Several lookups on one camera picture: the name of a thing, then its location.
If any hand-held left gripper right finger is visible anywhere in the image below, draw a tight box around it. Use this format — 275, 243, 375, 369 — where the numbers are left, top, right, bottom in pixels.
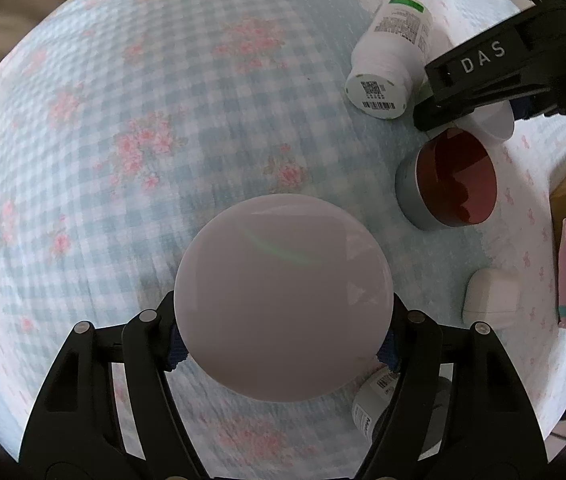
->
355, 292, 548, 480

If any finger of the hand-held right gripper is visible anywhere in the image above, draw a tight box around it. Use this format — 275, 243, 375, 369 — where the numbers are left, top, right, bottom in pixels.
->
413, 87, 561, 132

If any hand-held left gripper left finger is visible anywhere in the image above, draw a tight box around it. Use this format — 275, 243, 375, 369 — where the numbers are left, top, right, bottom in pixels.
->
19, 290, 214, 480

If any white cup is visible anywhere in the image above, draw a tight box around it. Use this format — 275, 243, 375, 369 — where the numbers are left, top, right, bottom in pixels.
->
463, 102, 515, 144

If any round white lid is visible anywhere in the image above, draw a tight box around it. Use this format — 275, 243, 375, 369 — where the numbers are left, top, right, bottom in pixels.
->
174, 195, 394, 403

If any white bottle with grey cap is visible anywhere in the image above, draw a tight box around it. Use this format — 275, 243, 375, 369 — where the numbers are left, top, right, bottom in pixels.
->
351, 364, 454, 457

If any grey round tin red inside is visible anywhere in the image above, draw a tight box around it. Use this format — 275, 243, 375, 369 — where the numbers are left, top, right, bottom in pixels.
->
395, 127, 498, 231

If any white bottle with green label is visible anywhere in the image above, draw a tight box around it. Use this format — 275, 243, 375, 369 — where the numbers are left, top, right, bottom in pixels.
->
345, 0, 434, 121

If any white earbud case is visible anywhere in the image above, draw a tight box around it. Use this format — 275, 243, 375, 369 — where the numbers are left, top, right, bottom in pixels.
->
462, 268, 523, 329

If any blue checked floral blanket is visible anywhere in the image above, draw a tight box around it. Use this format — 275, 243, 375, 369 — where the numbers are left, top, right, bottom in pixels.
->
0, 0, 566, 478

